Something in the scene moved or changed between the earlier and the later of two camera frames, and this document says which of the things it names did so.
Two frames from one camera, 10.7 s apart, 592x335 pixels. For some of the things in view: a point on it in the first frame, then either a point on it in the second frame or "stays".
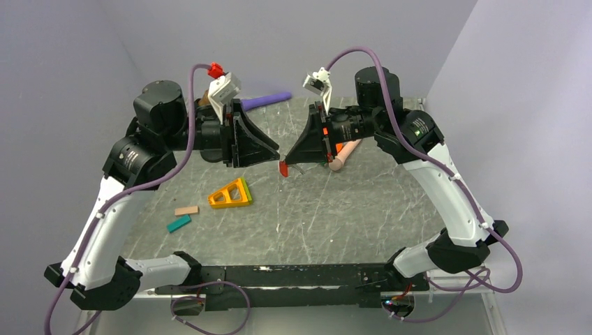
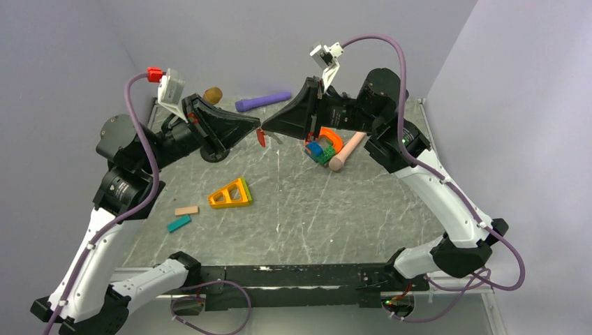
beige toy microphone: x=336 y=163 stays
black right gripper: x=310 y=145 -> x=305 y=115
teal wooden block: x=179 y=223 stays
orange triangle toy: x=234 y=195 stays
